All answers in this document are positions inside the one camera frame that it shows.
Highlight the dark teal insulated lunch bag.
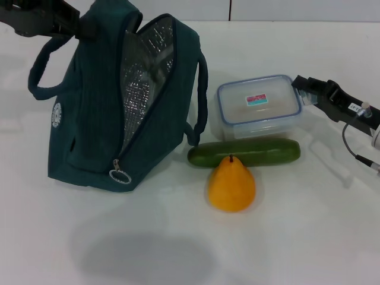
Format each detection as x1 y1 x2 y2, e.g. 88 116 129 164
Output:
28 0 208 194

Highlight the green cucumber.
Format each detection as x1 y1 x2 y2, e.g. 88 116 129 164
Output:
187 138 301 169

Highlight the orange yellow toy pear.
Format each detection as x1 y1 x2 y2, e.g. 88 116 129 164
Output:
207 154 257 213

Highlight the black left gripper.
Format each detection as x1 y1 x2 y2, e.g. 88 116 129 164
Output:
0 0 99 41

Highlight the grey right arm cable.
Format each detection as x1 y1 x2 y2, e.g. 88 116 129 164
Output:
341 102 380 176

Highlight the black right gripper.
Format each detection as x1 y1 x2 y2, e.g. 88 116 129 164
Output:
290 74 380 138

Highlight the clear food container blue seal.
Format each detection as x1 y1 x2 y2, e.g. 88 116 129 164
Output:
215 74 303 140

